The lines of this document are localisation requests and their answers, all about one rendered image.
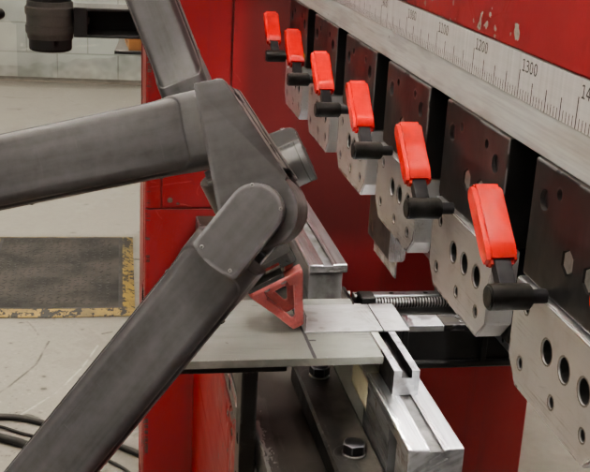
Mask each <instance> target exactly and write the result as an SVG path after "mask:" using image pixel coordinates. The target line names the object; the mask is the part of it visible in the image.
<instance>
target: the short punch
mask: <svg viewBox="0 0 590 472"><path fill-rule="evenodd" d="M368 233H369V235H370V236H371V237H372V239H373V240H374V251H375V252H376V254H377V255H378V256H379V258H380V259H381V261H382V262H383V263H384V265H385V266H386V267H387V269H388V270H389V271H390V273H391V275H392V276H393V277H394V278H396V269H397V262H403V261H404V260H405V258H406V251H405V249H404V248H403V247H402V246H401V245H400V244H399V243H398V242H397V240H396V239H395V238H394V237H393V235H392V234H391V233H390V231H389V230H388V229H387V228H386V227H385V225H384V224H383V223H382V222H381V220H380V219H379V218H378V217H377V209H376V195H371V198H370V211H369V223H368Z"/></svg>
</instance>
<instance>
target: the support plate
mask: <svg viewBox="0 0 590 472"><path fill-rule="evenodd" d="M302 301H303V305H320V304H352V302H351V300H350V299H305V300H302ZM306 335H307V337H308V340H316V341H309V342H310V344H311V346H312V348H313V350H314V352H315V354H316V356H317V358H316V359H314V358H313V356H312V354H311V351H310V349H309V347H308V345H307V343H306V341H305V339H304V336H303V334H302V331H301V328H300V327H298V328H296V329H292V328H290V327H289V326H288V325H287V324H286V323H285V322H284V321H282V320H281V319H280V318H279V317H277V316H276V315H274V314H273V313H272V312H270V311H269V310H267V309H266V308H264V307H263V306H262V305H260V304H259V303H257V302H256V301H254V300H248V301H240V302H239V303H238V304H237V305H236V307H235V308H234V309H233V310H232V311H231V312H230V314H229V315H228V316H227V318H226V319H225V322H224V323H223V324H221V325H220V326H219V327H218V328H217V330H216V331H215V332H214V334H213V335H212V336H211V337H210V338H209V340H208V341H207V342H206V343H205V344H204V346H203V347H202V348H201V349H200V351H199V352H198V353H197V354H196V356H195V357H194V358H193V359H192V360H191V362H190V363H189V364H188V365H187V366H186V367H185V369H219V368H254V367H288V366H321V365H355V364H383V359H384V357H383V355H382V353H381V351H380V350H379V348H378V346H377V345H376V342H375V341H374V339H373V337H372V335H371V334H370V333H369V332H333V333H307V334H306ZM185 369H184V370H185Z"/></svg>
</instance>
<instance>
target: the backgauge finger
mask: <svg viewBox="0 0 590 472"><path fill-rule="evenodd" d="M402 319H403V321H404V322H405V324H406V326H407V327H408V328H409V329H410V331H411V332H445V331H470V330H469V329H468V328H467V327H466V325H465V324H464V323H463V321H462V320H461V319H460V318H459V317H458V315H457V314H455V315H405V316H402Z"/></svg>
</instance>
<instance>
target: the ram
mask: <svg viewBox="0 0 590 472"><path fill-rule="evenodd" d="M298 1H300V2H301V3H303V4H305V5H306V6H308V7H309V8H311V9H313V10H314V11H315V12H317V13H318V14H320V15H321V16H323V17H325V18H326V19H328V20H329V21H331V22H333V23H335V24H336V25H338V26H339V27H341V28H342V29H344V30H346V31H347V32H349V33H350V34H351V35H352V36H354V37H356V38H358V39H359V40H361V41H362V42H364V43H366V44H367V45H369V46H370V47H372V48H373V49H375V50H377V51H378V52H380V53H382V54H383V55H385V56H387V57H388V58H390V59H391V60H392V61H393V62H395V63H397V64H398V65H400V66H402V67H403V68H405V69H406V70H408V71H410V72H411V73H413V74H414V75H416V76H417V77H419V78H421V79H422V80H424V81H426V82H427V83H429V84H431V85H432V86H434V88H436V89H437V90H439V91H441V92H442V93H444V94H445V95H447V96H449V97H451V98H452V99H454V100H455V101H457V102H458V103H460V104H462V105H463V106H465V107H466V108H468V109H469V110H471V111H473V112H475V113H476V114H477V115H478V116H480V117H482V118H483V119H485V120H486V121H488V122H489V123H491V124H493V125H495V126H496V127H498V128H499V129H501V130H503V131H504V132H506V133H507V134H509V135H510V136H512V137H513V138H514V139H516V140H518V141H519V142H521V143H522V144H524V145H526V146H527V147H529V148H530V149H532V150H533V151H535V152H537V153H538V154H540V155H542V156H543V157H545V158H547V159H548V160H550V161H551V162H553V163H554V164H555V165H557V166H558V167H560V168H561V169H563V170H565V171H567V172H568V173H570V174H571V175H573V176H574V177H576V178H578V179H579V180H581V181H582V182H584V183H585V184H588V185H589V186H590V137H589V136H587V135H585V134H583V133H582V132H581V131H579V130H577V129H575V128H573V127H571V126H569V125H567V124H565V123H563V122H561V121H559V120H557V119H555V118H554V117H552V116H551V115H549V114H547V113H545V112H543V111H541V110H539V109H537V108H535V107H533V106H531V105H529V104H528V103H526V102H524V101H522V100H521V99H519V98H517V97H515V96H513V95H511V94H509V93H507V92H505V91H503V90H502V89H500V88H498V87H496V86H494V85H492V84H490V83H489V82H487V81H485V80H483V79H481V78H479V77H477V76H476V75H474V74H472V73H470V72H468V71H466V70H464V69H463V68H461V67H459V66H456V65H455V64H453V63H451V62H450V61H448V60H446V59H444V58H442V57H440V56H438V55H437V54H435V53H433V52H430V51H428V50H426V49H425V48H423V47H422V46H420V45H418V44H416V43H414V42H412V41H411V40H409V39H407V38H405V37H402V36H400V35H399V34H397V33H395V32H393V31H392V30H390V29H388V28H386V27H385V26H383V25H381V24H379V23H377V22H374V21H373V20H371V19H369V18H367V17H365V16H363V15H361V14H360V13H359V12H357V11H355V10H353V9H351V8H349V7H347V6H345V5H343V4H341V3H339V2H337V1H335V0H298ZM398 1H401V2H403V3H405V4H408V5H410V6H412V7H415V8H418V9H420V10H422V11H425V12H427V13H429V14H432V15H434V16H436V17H438V18H440V19H443V20H445V21H447V22H451V23H453V24H456V25H458V26H460V27H463V28H464V29H466V30H469V31H471V32H474V33H476V34H478V35H481V36H483V37H487V38H489V39H490V40H493V41H495V42H498V43H500V44H502V45H505V46H507V47H509V48H512V49H513V50H515V51H518V52H521V53H524V54H526V55H529V56H531V57H533V58H536V59H538V60H540V61H542V62H544V63H546V64H549V65H551V66H555V67H557V68H560V69H562V70H564V71H566V72H568V73H570V74H573V75H575V76H577V77H580V78H582V79H585V80H587V81H590V0H398Z"/></svg>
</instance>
